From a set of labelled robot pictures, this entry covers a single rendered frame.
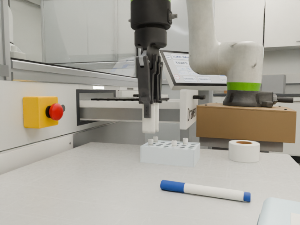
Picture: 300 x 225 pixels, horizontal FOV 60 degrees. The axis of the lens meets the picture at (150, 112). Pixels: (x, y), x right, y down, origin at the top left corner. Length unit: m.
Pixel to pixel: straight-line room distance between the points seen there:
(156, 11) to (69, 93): 0.36
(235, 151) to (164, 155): 0.17
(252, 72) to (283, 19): 3.20
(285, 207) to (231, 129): 0.64
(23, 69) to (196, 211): 0.48
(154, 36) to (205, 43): 0.50
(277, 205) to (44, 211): 0.29
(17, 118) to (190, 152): 0.39
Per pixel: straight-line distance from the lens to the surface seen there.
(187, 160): 0.57
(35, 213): 0.40
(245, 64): 1.04
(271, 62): 4.47
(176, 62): 1.73
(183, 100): 0.71
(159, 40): 0.59
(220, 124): 0.93
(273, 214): 0.29
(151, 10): 0.59
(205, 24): 1.06
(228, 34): 4.19
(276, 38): 4.16
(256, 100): 1.07
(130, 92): 1.19
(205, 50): 1.07
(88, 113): 0.83
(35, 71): 0.69
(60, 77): 0.76
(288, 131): 0.93
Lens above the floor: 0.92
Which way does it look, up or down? 4 degrees down
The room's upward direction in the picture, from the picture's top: straight up
